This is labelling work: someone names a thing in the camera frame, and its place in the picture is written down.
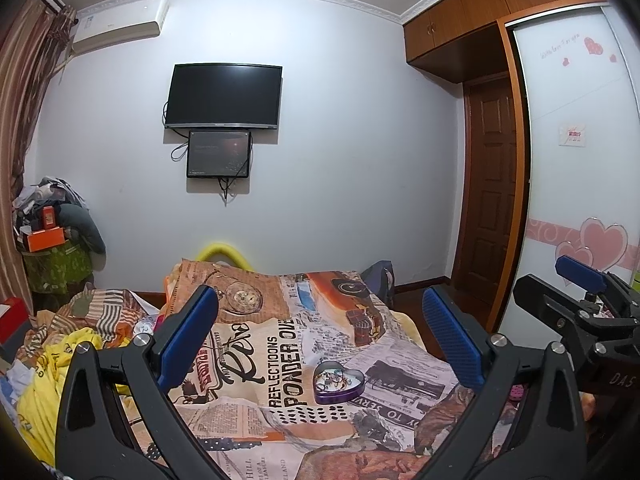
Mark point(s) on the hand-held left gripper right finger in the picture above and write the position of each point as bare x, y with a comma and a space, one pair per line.
455, 342

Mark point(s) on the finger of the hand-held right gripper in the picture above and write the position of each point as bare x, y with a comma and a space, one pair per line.
580, 272
547, 297

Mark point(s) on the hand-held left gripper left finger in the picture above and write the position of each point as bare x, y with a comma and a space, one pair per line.
185, 342

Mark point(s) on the purple heart-shaped jewelry box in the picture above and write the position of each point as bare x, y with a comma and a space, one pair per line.
345, 394

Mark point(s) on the pale yellow blanket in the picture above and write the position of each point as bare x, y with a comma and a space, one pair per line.
407, 322

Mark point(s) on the pink clog shoe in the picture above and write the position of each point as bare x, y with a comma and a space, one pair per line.
517, 392

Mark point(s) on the white sliding wardrobe door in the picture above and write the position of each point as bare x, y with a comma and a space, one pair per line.
575, 185

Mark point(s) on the striped brown cloth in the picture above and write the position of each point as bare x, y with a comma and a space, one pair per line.
100, 310

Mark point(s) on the dark blue bag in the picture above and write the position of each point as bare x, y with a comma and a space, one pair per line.
379, 280

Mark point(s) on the yellow foam tube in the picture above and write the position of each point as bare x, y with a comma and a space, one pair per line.
225, 250

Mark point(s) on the brown wooden door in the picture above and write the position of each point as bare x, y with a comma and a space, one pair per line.
492, 195

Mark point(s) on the newspaper print blanket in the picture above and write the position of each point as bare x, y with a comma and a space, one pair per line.
280, 440

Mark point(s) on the white card sticker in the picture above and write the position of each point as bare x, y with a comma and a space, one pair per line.
574, 134

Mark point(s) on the yellow cloth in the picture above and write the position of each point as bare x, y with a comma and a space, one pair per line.
45, 375

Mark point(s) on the green patterned cloth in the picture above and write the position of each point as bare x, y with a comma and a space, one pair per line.
55, 270

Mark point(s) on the flat orange box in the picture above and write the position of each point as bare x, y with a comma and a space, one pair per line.
46, 240

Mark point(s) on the red box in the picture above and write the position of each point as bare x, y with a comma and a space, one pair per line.
12, 325

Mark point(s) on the small orange box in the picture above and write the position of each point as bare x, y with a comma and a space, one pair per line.
50, 217

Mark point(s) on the small black monitor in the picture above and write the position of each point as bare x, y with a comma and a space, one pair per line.
218, 154

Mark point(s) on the pile of clothes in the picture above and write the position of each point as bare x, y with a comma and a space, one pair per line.
42, 192

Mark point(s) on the striped brown curtain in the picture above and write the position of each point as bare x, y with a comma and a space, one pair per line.
20, 135

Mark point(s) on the brown overhead cabinet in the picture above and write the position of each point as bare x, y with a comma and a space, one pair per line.
465, 15

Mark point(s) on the white air conditioner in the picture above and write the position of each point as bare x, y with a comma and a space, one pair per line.
117, 25

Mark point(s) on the black wall television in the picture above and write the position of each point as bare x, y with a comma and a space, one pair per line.
222, 95

